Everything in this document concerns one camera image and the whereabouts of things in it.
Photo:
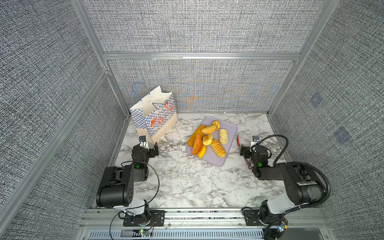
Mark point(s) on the dark orange oval bread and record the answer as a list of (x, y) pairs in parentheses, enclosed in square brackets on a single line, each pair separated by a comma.
[(198, 144)]

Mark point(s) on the red kitchen tongs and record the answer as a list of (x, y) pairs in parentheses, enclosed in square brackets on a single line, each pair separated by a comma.
[(245, 152)]

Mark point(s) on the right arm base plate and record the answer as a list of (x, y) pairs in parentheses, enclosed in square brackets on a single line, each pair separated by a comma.
[(251, 218)]

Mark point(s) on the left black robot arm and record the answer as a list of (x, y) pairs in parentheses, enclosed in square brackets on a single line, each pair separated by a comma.
[(116, 189)]

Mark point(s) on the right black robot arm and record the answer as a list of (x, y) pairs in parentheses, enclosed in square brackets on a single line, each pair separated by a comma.
[(305, 185)]

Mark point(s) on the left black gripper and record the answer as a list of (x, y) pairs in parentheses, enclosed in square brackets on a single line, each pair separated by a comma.
[(153, 150)]

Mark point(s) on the small yellow croissant bread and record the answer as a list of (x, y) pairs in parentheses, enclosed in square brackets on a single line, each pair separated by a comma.
[(216, 124)]

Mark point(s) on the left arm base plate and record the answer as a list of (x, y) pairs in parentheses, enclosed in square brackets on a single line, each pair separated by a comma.
[(150, 218)]

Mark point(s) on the aluminium front rail frame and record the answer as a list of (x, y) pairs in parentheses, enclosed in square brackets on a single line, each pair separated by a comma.
[(202, 224)]

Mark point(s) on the lilac plastic tray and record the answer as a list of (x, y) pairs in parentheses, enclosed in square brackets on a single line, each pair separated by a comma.
[(210, 155)]

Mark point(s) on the pale rectangular scored bread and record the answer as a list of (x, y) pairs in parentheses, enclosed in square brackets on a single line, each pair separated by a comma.
[(224, 137)]

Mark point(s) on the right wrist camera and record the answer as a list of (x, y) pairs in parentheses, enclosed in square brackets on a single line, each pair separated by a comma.
[(255, 140)]

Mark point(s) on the blue checkered paper bag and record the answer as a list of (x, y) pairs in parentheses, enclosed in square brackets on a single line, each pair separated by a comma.
[(154, 114)]

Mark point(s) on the long orange baguette bread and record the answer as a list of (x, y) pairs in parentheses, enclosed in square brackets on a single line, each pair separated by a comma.
[(198, 132)]

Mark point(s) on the golden oval bread roll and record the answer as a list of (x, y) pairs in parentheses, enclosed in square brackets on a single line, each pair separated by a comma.
[(209, 130)]

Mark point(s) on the ridged yellow spiral bread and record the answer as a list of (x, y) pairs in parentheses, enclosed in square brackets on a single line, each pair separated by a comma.
[(218, 149)]

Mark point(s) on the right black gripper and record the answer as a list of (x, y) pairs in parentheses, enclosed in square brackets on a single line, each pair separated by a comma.
[(245, 153)]

